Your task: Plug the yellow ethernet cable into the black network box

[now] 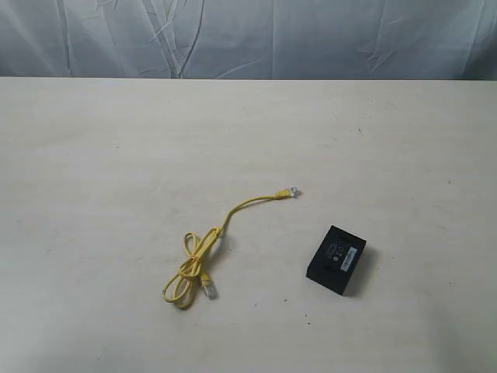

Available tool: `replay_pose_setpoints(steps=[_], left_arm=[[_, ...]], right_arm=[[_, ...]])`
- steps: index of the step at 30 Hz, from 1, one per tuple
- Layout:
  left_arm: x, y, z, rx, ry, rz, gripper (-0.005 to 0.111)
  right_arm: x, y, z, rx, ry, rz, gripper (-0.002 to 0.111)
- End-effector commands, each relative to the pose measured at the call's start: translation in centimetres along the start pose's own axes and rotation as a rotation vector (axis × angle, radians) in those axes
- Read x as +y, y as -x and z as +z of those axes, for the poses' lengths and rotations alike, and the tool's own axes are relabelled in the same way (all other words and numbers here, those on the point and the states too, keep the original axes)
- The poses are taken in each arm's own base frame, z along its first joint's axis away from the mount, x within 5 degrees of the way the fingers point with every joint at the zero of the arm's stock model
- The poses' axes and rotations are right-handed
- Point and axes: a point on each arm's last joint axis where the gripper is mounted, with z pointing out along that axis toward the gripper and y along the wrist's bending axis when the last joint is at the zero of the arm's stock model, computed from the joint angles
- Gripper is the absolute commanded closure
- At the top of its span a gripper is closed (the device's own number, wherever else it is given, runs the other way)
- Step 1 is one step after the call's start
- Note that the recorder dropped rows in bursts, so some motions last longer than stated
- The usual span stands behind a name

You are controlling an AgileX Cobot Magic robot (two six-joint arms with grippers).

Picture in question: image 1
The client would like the small black box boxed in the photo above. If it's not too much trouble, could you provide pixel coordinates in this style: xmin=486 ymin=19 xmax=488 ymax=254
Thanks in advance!
xmin=306 ymin=225 xmax=367 ymax=295

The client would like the yellow ethernet cable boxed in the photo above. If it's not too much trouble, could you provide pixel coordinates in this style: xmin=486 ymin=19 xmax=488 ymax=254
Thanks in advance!
xmin=162 ymin=186 xmax=302 ymax=311

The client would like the grey wrinkled backdrop cloth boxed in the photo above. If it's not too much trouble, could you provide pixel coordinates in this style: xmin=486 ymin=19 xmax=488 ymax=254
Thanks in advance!
xmin=1 ymin=1 xmax=496 ymax=80

